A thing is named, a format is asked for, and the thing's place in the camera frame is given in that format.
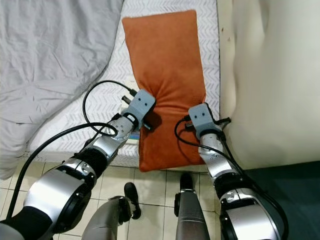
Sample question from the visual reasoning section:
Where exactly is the orange pillow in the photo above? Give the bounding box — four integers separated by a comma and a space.
121, 9, 211, 173

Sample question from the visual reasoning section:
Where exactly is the light grey blanket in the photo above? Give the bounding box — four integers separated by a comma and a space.
0, 0, 125, 181

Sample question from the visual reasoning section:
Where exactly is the white zigzag patterned mattress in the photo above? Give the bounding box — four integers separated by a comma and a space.
25, 0, 222, 171

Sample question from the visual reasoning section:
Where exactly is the cream padded headboard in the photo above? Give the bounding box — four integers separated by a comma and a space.
216, 0, 320, 171

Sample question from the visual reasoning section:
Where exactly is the grey right robot leg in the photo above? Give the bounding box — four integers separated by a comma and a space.
174, 172, 212, 240

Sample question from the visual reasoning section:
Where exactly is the grey robot leg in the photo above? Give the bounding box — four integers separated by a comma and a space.
174, 172, 212, 240
80, 182, 142, 240

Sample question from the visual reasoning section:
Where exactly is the grey left robot leg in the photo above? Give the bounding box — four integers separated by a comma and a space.
80, 182, 142, 240

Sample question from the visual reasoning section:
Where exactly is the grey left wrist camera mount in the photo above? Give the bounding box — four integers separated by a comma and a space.
125, 89, 157, 126

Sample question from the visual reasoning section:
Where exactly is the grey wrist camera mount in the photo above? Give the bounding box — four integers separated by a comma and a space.
188, 103, 223, 138
125, 89, 157, 126

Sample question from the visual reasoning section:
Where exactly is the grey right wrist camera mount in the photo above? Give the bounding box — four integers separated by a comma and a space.
188, 103, 223, 138

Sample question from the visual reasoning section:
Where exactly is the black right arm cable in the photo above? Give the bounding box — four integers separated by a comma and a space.
174, 117, 290, 240

